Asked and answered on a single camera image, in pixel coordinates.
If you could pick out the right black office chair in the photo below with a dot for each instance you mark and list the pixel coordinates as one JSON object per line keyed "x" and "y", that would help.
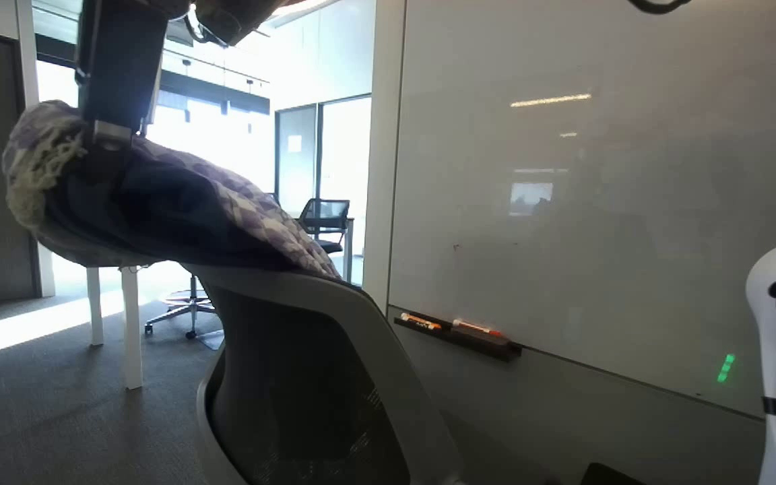
{"x": 327, "y": 221}

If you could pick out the white meeting table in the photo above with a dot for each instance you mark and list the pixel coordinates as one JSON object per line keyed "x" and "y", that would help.
{"x": 126, "y": 307}

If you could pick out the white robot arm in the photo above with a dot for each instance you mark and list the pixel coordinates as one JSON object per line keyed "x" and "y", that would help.
{"x": 546, "y": 417}

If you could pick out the purple checkered cloth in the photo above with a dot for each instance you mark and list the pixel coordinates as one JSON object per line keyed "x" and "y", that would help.
{"x": 119, "y": 200}

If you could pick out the red white marker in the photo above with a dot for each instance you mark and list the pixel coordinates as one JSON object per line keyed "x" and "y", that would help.
{"x": 478, "y": 331}

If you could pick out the orange marker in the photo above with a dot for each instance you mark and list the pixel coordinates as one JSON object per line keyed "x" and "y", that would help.
{"x": 422, "y": 320}

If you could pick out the grey mesh office chair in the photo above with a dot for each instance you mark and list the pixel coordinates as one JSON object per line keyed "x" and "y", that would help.
{"x": 315, "y": 389}

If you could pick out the left blue office chair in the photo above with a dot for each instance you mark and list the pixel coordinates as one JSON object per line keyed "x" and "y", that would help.
{"x": 184, "y": 305}

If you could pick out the large whiteboard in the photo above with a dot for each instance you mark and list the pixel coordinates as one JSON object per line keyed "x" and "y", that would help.
{"x": 595, "y": 180}

